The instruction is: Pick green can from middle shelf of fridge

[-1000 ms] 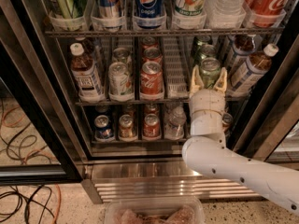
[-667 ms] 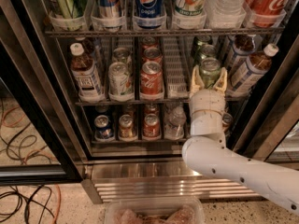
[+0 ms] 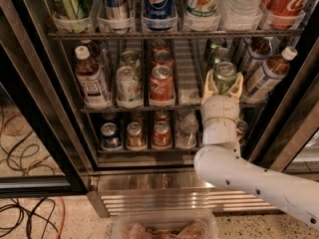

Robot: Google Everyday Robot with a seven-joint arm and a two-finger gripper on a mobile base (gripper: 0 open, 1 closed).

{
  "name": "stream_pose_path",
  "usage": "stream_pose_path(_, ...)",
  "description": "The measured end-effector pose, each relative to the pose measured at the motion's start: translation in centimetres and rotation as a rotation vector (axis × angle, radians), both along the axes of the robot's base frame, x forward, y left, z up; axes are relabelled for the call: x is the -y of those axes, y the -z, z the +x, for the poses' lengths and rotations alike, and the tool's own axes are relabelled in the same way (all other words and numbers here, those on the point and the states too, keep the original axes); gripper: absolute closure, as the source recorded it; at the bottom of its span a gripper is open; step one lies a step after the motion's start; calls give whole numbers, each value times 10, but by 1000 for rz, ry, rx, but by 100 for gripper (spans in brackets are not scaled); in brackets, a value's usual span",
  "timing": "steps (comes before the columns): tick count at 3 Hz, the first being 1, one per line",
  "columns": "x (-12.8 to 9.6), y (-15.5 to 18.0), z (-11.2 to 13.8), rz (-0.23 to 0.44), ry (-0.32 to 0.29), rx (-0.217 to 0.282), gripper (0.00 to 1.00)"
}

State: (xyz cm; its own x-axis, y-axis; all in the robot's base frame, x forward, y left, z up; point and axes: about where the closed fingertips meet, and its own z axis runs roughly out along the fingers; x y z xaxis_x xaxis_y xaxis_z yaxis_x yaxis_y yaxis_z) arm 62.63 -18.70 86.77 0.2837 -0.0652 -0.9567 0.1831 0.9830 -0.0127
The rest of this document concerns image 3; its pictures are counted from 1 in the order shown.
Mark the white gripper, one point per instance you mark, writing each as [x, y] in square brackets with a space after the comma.
[220, 108]

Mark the left iced tea bottle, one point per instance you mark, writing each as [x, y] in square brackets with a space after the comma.
[91, 77]

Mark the right rear tea bottle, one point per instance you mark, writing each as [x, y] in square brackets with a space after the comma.
[259, 49]

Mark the rear red cola can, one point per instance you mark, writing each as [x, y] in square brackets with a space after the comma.
[159, 45]

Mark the wire shelf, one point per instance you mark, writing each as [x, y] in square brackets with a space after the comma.
[175, 35]
[151, 109]

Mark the left glass fridge door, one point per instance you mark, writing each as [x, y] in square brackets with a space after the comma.
[35, 149]

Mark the rear white soda can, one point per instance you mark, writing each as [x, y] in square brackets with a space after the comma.
[132, 59]

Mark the right front tea bottle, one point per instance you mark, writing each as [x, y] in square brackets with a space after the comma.
[272, 71]

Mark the tall green can top shelf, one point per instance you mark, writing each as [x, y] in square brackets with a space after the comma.
[73, 11]

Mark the large red cola can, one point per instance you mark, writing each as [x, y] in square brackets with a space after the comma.
[282, 14]

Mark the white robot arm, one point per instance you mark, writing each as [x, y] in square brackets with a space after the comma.
[219, 161]

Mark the clear plastic food container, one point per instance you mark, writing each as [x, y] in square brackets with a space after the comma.
[166, 224]

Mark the right glass fridge door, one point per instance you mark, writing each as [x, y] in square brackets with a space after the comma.
[290, 119]

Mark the top shelf water bottle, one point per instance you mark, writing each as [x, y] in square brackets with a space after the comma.
[242, 0]

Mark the front white soda can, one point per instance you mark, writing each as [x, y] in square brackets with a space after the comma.
[128, 84]

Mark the gold can bottom left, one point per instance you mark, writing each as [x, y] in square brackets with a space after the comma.
[135, 135]

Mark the glass fridge door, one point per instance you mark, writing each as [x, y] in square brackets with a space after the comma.
[35, 149]
[290, 119]

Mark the middle wire shelf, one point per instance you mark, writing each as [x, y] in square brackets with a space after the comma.
[151, 109]

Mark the shelf water bottle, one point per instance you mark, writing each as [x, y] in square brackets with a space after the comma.
[242, 0]
[186, 127]

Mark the front red cola can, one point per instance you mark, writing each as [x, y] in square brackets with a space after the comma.
[161, 83]

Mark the white green soda can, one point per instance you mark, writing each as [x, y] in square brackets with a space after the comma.
[202, 0]

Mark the red can bottom shelf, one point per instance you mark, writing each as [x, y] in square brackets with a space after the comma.
[161, 134]

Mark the top wire shelf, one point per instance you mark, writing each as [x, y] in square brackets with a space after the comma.
[175, 35]

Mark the blue pepsi can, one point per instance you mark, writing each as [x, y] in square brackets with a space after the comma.
[159, 12]

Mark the brown can bottom right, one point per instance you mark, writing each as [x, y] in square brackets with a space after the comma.
[242, 129]

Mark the bottom shelf water bottle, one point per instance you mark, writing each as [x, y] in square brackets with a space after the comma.
[186, 127]

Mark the blue energy drink can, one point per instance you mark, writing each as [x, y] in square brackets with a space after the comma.
[118, 14]

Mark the blue can bottom shelf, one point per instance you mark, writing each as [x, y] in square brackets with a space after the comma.
[111, 137]

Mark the steel refrigerator cabinet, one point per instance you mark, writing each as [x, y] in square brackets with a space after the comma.
[148, 178]

